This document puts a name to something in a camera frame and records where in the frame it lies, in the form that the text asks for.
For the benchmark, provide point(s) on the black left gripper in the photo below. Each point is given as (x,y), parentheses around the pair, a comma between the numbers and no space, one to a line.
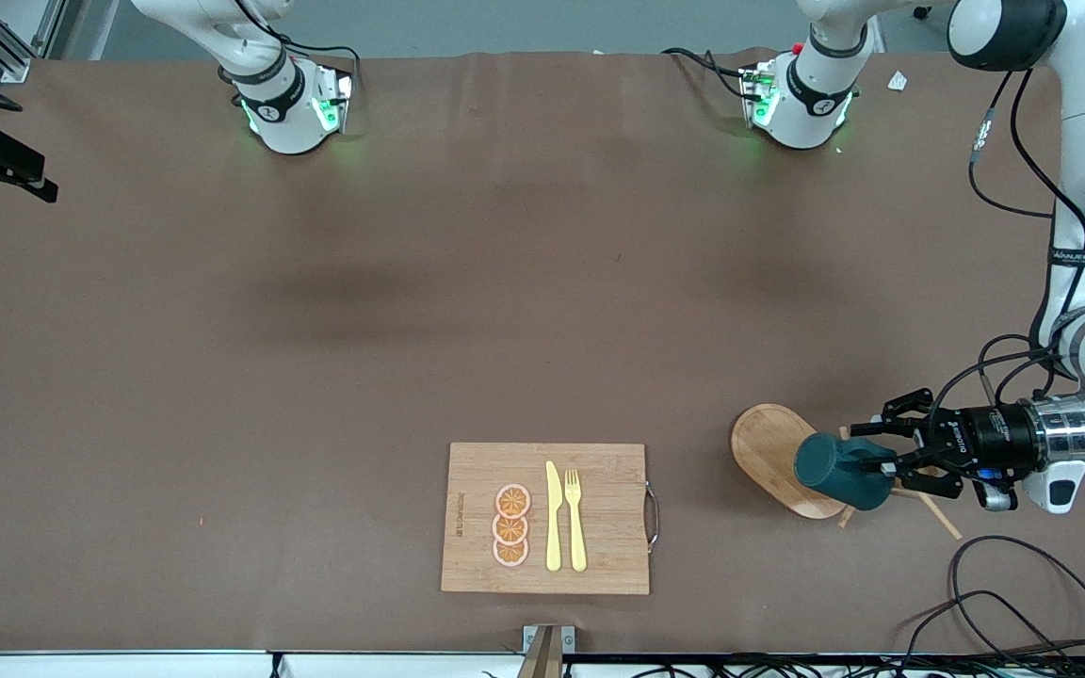
(987,438)

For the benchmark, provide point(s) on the dark teal cup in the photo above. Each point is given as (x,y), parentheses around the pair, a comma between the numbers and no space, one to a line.
(834,466)

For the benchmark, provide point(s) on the wooden cup rack with pegs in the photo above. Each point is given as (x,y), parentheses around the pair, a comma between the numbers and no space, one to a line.
(769,443)

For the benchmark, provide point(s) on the bamboo cutting board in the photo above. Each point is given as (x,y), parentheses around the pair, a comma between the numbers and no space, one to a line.
(599,518)

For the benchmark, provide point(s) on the brown table cover mat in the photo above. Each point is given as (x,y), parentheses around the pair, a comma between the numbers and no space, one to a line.
(222,424)

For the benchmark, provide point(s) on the yellow plastic fork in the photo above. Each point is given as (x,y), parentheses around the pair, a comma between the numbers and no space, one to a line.
(576,537)

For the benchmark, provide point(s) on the white paper scrap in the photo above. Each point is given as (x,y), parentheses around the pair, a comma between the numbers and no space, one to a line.
(898,81)

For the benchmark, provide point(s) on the yellow plastic knife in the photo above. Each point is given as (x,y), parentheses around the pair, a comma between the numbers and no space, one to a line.
(553,527)

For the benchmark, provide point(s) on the orange slice toy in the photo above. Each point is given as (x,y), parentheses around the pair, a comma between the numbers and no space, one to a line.
(512,500)
(510,529)
(510,554)

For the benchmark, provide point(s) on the aluminium frame profile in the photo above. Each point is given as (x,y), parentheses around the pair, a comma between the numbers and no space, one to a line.
(6,47)

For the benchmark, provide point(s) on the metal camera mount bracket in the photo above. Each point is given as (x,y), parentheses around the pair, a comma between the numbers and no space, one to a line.
(531,640)

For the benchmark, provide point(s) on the aluminium table edge rail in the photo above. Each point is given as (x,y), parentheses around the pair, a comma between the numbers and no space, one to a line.
(81,653)

